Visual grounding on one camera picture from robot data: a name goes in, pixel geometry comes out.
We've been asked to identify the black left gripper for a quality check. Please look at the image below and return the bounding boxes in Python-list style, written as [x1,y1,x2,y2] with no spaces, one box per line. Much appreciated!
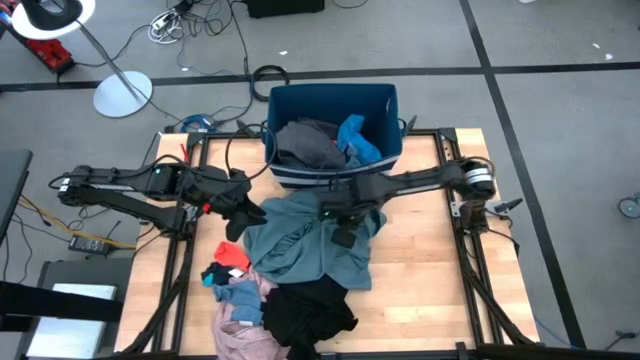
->
[197,167,269,244]

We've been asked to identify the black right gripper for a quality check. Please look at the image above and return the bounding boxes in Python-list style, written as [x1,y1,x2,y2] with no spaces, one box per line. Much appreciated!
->
[317,174,374,249]

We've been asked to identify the orange-red small garment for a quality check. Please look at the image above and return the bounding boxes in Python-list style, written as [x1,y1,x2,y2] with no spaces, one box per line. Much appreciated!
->
[213,241,253,273]

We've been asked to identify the teal grey shirt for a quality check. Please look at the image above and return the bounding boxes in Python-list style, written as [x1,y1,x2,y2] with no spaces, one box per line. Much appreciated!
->
[243,189,389,292]

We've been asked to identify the grey-blue sock white label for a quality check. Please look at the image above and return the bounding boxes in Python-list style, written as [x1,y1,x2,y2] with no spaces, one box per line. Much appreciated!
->
[212,279,265,326]

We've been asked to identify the black garment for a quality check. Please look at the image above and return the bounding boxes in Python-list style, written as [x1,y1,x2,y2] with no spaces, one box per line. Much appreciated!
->
[262,273,359,360]

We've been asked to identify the dark grey jacket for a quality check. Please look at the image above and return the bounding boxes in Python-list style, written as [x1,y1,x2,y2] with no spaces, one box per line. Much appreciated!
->
[274,118,349,171]

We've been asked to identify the bright blue shirt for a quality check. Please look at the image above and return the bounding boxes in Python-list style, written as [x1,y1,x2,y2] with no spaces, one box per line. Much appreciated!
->
[337,113,385,169]

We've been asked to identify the pale pink garment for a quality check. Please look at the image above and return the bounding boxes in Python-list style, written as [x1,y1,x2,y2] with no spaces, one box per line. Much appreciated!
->
[212,267,291,360]

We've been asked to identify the blue fabric bin white stripes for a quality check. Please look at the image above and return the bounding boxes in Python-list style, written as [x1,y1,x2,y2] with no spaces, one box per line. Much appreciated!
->
[262,82,407,190]

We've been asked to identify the black power adapter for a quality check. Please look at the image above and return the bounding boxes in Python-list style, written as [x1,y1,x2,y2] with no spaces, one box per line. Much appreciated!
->
[67,234,112,257]

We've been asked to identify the grey cabinet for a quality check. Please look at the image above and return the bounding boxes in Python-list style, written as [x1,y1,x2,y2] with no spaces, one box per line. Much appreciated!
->
[17,258,134,360]

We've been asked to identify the white floor lamp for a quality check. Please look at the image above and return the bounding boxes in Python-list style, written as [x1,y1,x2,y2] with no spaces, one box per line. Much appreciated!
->
[10,0,154,119]

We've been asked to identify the white panel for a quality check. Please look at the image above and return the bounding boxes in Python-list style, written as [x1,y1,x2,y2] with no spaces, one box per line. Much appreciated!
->
[25,283,119,359]

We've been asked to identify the black bar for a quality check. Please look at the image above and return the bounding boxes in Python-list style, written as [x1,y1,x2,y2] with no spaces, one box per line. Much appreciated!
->
[0,280,125,324]

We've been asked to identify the white power strip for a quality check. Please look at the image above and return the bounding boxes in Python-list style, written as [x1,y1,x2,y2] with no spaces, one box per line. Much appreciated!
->
[147,9,186,45]

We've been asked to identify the black box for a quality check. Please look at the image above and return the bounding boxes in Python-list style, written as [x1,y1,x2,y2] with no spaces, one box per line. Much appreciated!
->
[244,0,326,20]

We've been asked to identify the dark desk top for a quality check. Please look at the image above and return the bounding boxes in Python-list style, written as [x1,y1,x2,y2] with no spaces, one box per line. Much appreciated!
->
[0,148,34,246]

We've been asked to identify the red tool case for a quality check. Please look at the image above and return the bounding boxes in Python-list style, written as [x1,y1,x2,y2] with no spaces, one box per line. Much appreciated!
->
[24,37,77,75]

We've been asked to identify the grey caster wheel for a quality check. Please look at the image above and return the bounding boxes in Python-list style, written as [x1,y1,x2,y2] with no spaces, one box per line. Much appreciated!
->
[617,192,640,220]

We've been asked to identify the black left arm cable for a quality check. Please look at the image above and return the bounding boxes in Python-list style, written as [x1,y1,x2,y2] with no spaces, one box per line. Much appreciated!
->
[223,121,279,182]

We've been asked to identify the blue cable coil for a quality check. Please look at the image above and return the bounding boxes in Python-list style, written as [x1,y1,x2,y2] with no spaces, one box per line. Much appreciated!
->
[179,113,217,134]

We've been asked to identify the black aluminium table frame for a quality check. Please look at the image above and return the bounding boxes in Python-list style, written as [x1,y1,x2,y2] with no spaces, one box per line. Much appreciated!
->
[114,127,539,360]

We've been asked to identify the black coiled cable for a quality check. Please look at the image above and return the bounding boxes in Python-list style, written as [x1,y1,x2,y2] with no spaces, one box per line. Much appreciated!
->
[249,64,290,103]

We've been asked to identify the long black floor cable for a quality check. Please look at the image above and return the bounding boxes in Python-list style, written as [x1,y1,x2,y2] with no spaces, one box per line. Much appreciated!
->
[227,0,256,124]

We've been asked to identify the black clamp handle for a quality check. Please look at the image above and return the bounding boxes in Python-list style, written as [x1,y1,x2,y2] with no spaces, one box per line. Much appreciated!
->
[492,197,525,215]

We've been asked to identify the yellow cable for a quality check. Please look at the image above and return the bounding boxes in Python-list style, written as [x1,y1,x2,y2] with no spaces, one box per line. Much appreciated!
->
[18,194,137,250]

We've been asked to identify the thin blue floor cable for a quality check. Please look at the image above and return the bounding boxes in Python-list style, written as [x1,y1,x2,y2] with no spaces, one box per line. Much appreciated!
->
[532,314,576,350]

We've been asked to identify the black plug with cable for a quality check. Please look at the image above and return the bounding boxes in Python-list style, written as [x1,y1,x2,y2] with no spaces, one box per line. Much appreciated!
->
[603,329,640,352]

